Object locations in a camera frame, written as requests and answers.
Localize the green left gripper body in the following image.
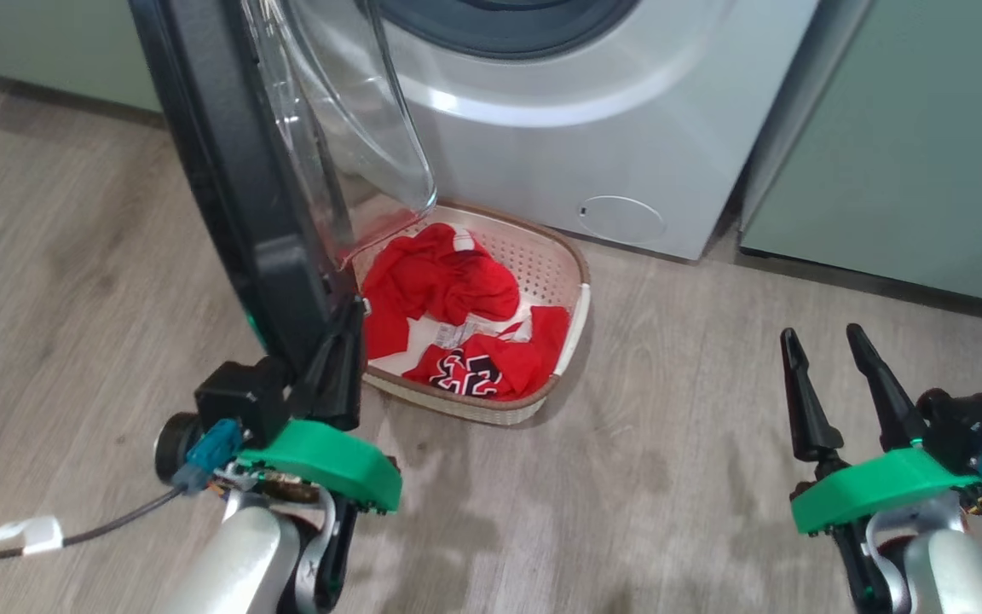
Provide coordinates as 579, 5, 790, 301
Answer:
234, 416, 404, 598

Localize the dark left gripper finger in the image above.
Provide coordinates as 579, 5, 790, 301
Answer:
321, 294, 367, 432
286, 337, 332, 420

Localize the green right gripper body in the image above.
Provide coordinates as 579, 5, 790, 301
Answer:
789, 446, 982, 614

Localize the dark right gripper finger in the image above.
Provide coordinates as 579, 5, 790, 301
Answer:
846, 323, 928, 454
780, 327, 845, 468

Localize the plain red garment white collar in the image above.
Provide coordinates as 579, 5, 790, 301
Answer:
360, 223, 523, 362

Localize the red jersey with black print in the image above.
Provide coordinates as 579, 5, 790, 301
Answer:
402, 304, 572, 403

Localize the washing machine door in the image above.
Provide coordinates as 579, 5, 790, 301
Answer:
128, 0, 440, 381

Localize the white front-load washing machine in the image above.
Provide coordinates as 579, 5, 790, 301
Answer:
372, 0, 824, 262

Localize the grey rubber door gasket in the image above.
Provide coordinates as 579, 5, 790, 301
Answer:
361, 0, 644, 61

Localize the grey-green cabinet panel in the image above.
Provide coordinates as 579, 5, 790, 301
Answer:
0, 0, 161, 113

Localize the cream perforated laundry basket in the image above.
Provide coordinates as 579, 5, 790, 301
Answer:
344, 200, 592, 426

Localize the tall pale green cabinet panel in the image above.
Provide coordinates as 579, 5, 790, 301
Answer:
738, 0, 982, 313

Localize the round white filter cover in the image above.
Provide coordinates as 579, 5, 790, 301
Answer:
578, 195, 667, 243

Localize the white tape tag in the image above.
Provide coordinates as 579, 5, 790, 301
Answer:
0, 515, 65, 558

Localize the blue left cable connector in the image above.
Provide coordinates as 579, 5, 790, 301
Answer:
170, 417, 245, 497

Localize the grey cable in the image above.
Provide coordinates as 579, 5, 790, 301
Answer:
0, 484, 194, 572

